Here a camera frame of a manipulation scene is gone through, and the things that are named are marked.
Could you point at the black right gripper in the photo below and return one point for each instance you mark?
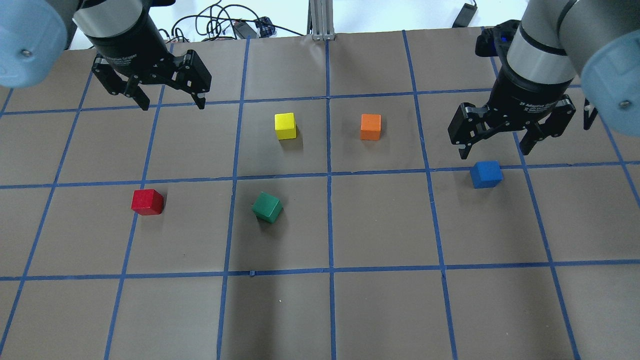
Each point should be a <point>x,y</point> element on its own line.
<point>529,96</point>

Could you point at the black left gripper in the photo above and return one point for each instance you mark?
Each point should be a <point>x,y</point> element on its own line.
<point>131,48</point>

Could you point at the red wooden block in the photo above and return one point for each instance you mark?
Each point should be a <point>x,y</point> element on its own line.
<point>147,202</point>

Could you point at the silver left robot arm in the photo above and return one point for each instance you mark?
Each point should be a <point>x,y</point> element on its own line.
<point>34,33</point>

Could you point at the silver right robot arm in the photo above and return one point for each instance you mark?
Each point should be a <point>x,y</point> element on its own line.
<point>541,54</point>

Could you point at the blue wooden block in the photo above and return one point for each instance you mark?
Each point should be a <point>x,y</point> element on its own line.
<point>486,174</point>

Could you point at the yellow wooden block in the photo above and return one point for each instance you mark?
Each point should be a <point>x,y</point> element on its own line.
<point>285,126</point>

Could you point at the orange wooden block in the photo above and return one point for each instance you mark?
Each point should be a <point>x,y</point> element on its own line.
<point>370,127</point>

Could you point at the green wooden block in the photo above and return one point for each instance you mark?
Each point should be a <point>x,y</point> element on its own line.
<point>267,207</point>

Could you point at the black power adapter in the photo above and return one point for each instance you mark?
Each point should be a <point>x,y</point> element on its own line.
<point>465,15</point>

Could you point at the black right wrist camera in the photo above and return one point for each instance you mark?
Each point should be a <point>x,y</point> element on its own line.
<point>496,41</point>

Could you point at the aluminium frame post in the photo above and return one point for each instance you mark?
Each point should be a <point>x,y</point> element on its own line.
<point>320,20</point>

